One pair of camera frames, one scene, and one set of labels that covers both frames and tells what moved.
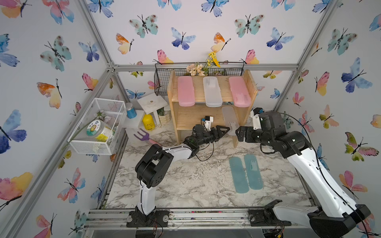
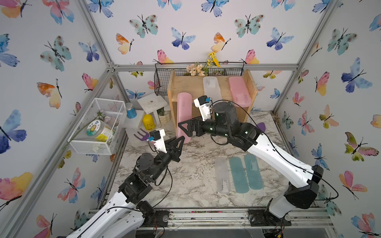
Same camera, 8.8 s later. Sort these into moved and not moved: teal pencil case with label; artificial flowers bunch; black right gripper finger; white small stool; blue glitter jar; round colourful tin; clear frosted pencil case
Moved: black right gripper finger; clear frosted pencil case
Not moved: teal pencil case with label; artificial flowers bunch; round colourful tin; blue glitter jar; white small stool
